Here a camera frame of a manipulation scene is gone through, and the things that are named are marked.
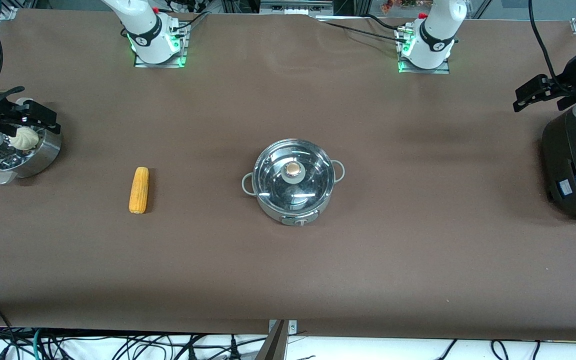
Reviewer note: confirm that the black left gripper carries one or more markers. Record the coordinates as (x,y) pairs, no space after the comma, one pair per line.
(563,82)

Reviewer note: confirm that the yellow corn cob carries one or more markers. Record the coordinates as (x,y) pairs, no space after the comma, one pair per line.
(139,190)

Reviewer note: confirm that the glass pot lid with knob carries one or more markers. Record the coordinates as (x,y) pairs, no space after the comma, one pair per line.
(293,172)

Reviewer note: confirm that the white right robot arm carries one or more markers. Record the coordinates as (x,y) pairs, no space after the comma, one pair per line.
(148,30)

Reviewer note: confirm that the white steamed bun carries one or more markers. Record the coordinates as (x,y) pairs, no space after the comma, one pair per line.
(24,137)

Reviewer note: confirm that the metal steamer bowl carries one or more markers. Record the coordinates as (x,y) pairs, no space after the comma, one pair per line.
(38,155)

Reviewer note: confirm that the colourful artificial flowers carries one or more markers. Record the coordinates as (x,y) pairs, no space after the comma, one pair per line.
(403,4)

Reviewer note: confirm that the grey power strip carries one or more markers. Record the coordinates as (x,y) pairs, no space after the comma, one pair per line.
(295,7)

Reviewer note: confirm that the brown table cover sheet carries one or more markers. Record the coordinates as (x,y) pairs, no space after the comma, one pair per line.
(288,270)

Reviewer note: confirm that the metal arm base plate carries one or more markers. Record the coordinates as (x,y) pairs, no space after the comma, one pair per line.
(160,63)
(443,70)

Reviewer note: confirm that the grey camera stand pole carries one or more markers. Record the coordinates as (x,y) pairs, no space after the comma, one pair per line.
(274,345)

